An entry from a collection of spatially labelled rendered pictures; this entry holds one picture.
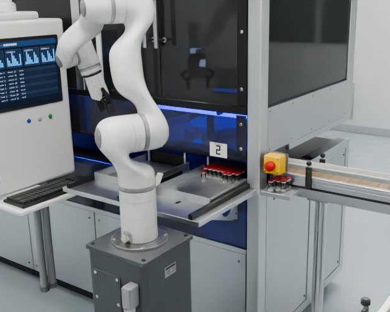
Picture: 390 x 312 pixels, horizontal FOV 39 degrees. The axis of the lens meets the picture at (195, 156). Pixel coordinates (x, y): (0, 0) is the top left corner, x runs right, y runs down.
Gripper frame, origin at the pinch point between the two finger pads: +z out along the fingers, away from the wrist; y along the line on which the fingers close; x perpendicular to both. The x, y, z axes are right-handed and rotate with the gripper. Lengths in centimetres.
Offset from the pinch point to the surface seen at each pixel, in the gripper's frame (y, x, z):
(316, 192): 45, 54, 54
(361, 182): 58, 67, 53
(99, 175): -13.9, -9.4, 28.2
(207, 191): 23, 20, 42
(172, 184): 10.0, 11.6, 37.6
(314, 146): -13, 103, 67
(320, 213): 44, 55, 65
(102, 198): 5.7, -16.5, 30.4
